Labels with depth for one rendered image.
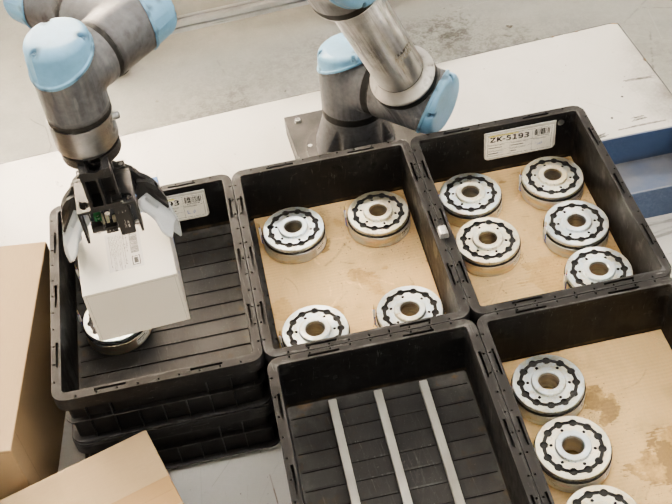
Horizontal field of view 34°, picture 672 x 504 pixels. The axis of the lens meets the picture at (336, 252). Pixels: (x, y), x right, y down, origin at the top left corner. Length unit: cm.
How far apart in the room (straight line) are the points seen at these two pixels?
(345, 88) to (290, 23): 182
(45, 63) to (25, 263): 64
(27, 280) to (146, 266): 41
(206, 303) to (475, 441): 49
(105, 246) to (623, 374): 75
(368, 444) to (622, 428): 35
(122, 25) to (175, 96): 226
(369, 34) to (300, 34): 202
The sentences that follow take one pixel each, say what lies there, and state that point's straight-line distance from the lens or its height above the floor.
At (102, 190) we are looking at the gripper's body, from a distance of 132.
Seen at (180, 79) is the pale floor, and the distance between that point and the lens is 359.
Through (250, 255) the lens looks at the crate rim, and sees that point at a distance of 167.
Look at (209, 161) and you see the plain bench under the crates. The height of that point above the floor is 70.
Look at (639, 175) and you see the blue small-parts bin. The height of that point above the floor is 70.
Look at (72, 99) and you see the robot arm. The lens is 124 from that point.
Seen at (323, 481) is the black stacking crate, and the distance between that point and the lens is 153.
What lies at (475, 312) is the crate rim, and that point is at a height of 93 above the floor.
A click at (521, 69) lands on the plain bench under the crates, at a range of 234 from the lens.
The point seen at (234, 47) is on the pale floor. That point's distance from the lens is 369.
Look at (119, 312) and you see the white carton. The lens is 142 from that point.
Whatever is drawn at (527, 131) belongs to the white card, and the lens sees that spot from 187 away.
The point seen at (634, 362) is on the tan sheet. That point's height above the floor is 83.
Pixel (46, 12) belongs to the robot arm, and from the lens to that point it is 136.
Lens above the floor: 213
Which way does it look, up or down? 47 degrees down
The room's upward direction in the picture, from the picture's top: 7 degrees counter-clockwise
